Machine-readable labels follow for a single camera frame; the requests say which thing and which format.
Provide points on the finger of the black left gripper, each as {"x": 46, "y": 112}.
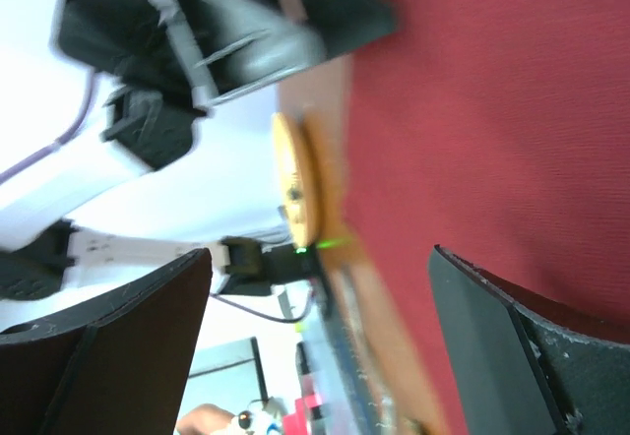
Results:
{"x": 227, "y": 48}
{"x": 343, "y": 25}

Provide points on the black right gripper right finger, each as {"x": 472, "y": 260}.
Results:
{"x": 525, "y": 364}

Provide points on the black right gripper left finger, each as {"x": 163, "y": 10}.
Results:
{"x": 114, "y": 364}

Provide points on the dark red cloth napkin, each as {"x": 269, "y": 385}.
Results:
{"x": 500, "y": 130}

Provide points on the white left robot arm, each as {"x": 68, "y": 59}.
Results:
{"x": 176, "y": 61}

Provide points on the cream round plate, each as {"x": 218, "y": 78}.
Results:
{"x": 298, "y": 175}

